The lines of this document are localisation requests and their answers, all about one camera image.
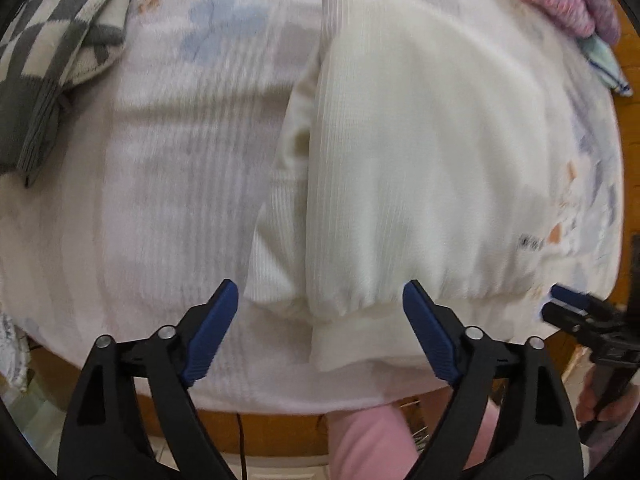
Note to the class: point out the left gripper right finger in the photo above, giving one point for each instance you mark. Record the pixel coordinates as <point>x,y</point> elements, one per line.
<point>536,436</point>

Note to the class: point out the right hand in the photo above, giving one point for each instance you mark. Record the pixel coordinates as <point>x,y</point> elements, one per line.
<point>617,411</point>

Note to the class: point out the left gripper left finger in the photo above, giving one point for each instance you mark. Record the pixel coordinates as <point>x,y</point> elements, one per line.
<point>104,435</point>

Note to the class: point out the teal blue pillow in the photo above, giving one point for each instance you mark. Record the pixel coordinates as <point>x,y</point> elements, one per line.
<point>602,59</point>

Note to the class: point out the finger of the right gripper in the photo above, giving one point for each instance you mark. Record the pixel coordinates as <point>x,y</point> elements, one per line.
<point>569,298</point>

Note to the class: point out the white sweater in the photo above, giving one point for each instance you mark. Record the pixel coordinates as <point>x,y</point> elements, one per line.
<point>411,149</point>

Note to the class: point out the checkered grey white garment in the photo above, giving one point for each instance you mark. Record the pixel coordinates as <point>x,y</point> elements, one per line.
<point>47,48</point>

